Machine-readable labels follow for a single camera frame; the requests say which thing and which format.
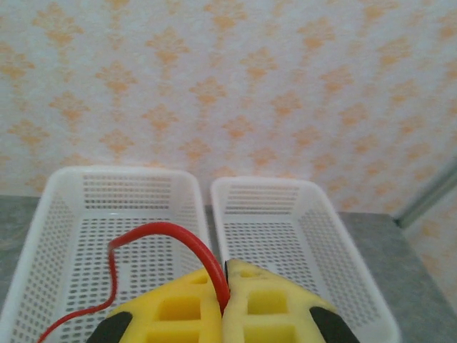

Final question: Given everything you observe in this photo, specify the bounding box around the white perforated plastic basket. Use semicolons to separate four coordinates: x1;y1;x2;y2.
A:
0;166;212;343
209;176;401;343

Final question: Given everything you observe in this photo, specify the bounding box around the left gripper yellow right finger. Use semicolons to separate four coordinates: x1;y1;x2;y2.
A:
221;259;361;343

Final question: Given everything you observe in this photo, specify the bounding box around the thin red cable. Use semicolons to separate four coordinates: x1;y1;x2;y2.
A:
37;222;231;343

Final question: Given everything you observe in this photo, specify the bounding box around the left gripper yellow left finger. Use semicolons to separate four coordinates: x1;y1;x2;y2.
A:
85;267;225;343

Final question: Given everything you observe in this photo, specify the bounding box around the aluminium frame post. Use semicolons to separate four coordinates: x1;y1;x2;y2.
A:
395;162;457;229

